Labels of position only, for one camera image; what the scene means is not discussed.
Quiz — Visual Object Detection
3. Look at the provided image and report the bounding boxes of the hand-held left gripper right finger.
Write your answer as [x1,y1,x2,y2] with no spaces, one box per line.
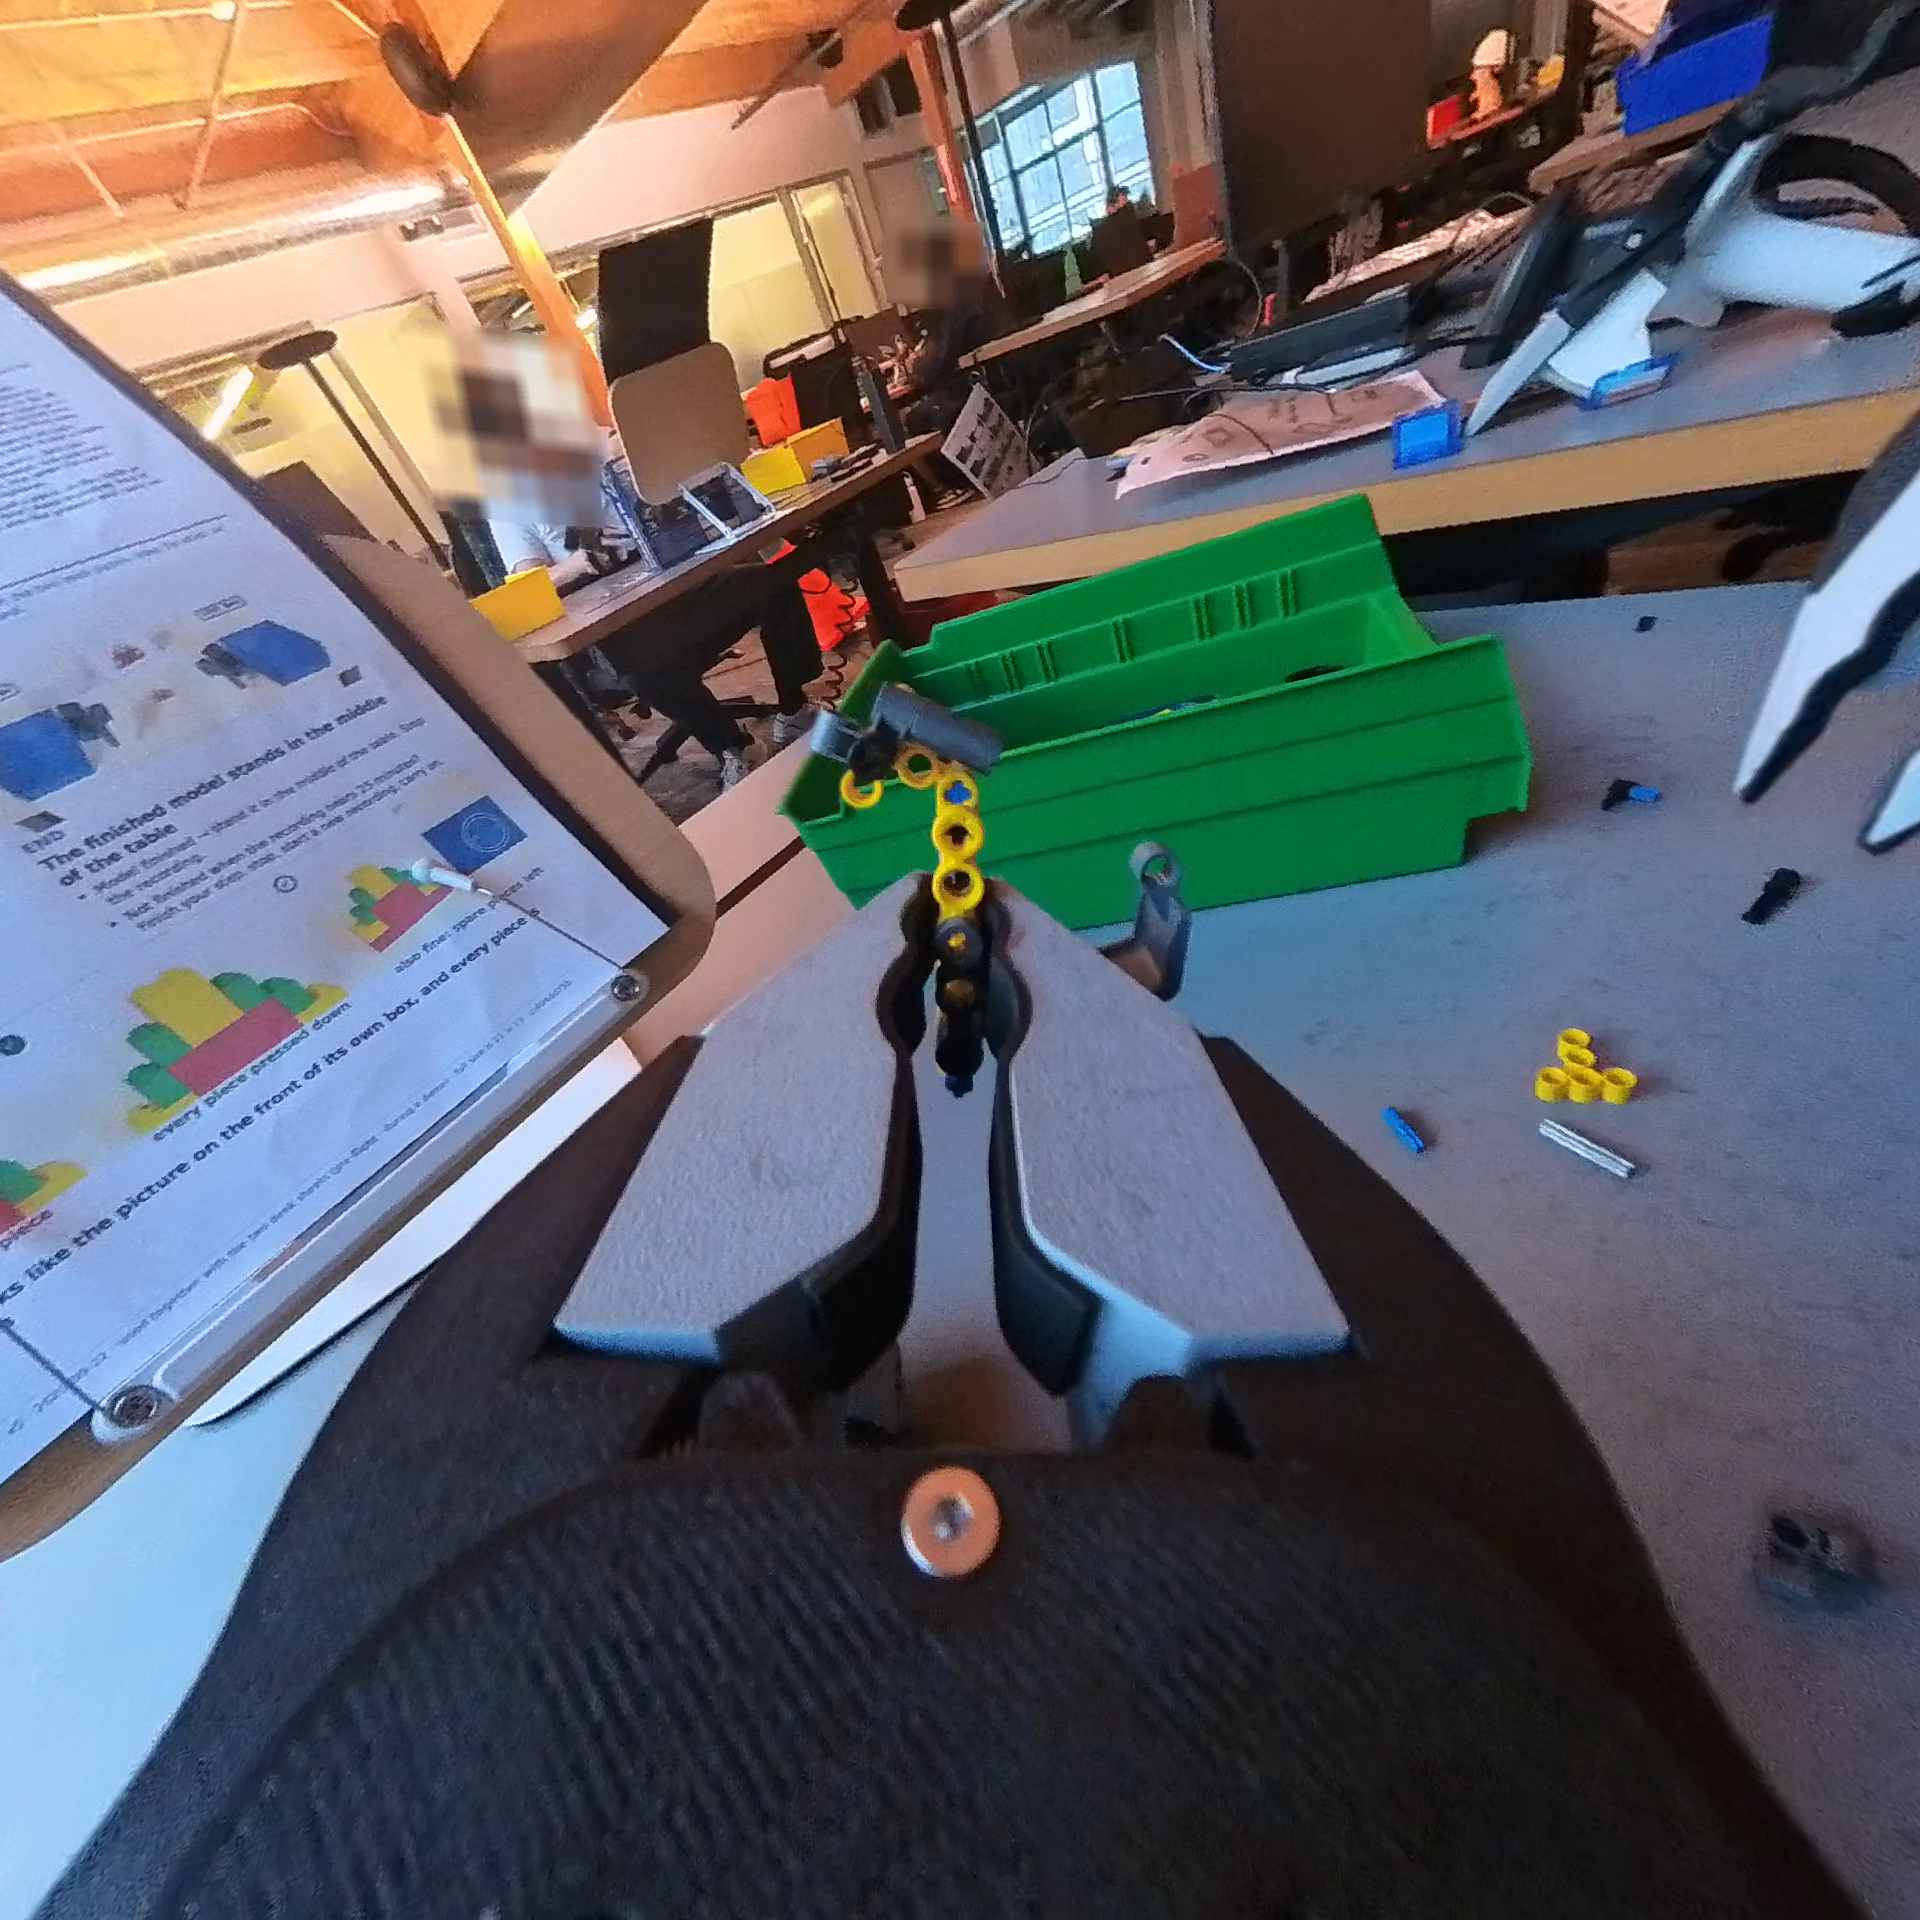
[983,881,1356,1446]

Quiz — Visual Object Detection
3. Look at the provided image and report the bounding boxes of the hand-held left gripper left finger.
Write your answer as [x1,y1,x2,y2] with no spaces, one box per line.
[551,879,922,1397]

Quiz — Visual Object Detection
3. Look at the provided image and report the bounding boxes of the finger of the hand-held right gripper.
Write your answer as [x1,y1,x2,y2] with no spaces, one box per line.
[1733,577,1920,806]
[1856,703,1920,860]

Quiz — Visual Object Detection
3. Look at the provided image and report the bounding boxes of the green plastic bin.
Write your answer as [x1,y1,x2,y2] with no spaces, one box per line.
[779,492,1534,921]

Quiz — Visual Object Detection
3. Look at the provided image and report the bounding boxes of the yellow beam grey connector assembly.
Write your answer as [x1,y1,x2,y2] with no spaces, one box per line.
[808,682,1008,1100]

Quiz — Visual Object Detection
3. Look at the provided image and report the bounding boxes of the grey desk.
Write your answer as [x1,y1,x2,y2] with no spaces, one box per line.
[0,577,1920,1920]

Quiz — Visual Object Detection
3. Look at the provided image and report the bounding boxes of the dark wooden desk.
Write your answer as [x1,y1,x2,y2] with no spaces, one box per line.
[506,433,949,670]

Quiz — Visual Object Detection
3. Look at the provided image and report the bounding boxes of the white black handheld device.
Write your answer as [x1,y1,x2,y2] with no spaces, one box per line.
[1462,82,1920,441]

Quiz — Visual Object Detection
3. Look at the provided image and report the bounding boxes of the yellow triangular hole connector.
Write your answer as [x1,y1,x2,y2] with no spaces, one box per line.
[1532,1026,1641,1111]

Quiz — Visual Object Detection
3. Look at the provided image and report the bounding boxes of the blue storage bin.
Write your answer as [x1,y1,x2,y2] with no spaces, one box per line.
[1613,12,1784,139]

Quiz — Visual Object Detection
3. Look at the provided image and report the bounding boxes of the pink paper sheet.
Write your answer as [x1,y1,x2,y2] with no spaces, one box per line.
[1114,372,1454,500]

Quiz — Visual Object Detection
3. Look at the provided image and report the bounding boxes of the wooden instruction sheet board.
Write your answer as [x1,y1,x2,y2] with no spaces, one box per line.
[0,268,721,1570]

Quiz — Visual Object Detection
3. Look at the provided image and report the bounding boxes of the yellow storage bin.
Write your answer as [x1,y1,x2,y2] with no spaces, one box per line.
[742,417,853,499]
[468,564,569,640]

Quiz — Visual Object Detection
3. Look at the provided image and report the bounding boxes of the dark partition panel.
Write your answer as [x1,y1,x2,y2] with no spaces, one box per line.
[1209,0,1438,247]

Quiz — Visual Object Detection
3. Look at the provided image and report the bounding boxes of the clear acrylic stand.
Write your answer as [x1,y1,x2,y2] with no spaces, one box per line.
[605,455,779,570]

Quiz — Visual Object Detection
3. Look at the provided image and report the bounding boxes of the dark grey block piece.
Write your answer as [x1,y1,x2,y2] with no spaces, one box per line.
[1752,1509,1881,1617]

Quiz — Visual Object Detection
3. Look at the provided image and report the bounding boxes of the printed sign card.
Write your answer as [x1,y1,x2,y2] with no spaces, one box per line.
[938,382,1039,500]

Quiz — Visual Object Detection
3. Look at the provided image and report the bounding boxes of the beige office chair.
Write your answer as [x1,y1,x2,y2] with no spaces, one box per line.
[606,339,751,515]

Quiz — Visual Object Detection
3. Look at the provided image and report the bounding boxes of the window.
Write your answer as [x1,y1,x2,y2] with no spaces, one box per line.
[967,61,1161,262]

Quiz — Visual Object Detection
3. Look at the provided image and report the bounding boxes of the black floor lamp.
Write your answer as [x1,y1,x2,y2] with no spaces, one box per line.
[257,331,450,564]

